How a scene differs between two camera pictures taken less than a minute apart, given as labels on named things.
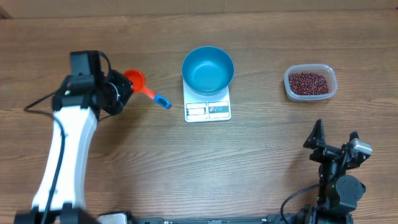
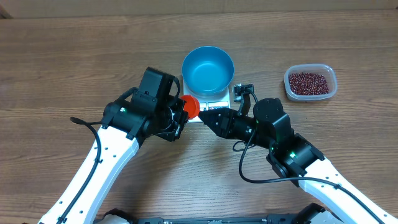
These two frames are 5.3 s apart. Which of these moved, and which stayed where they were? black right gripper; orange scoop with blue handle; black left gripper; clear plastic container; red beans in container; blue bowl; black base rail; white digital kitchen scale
Moved: black left gripper; orange scoop with blue handle; black right gripper
Stayed: red beans in container; clear plastic container; white digital kitchen scale; black base rail; blue bowl
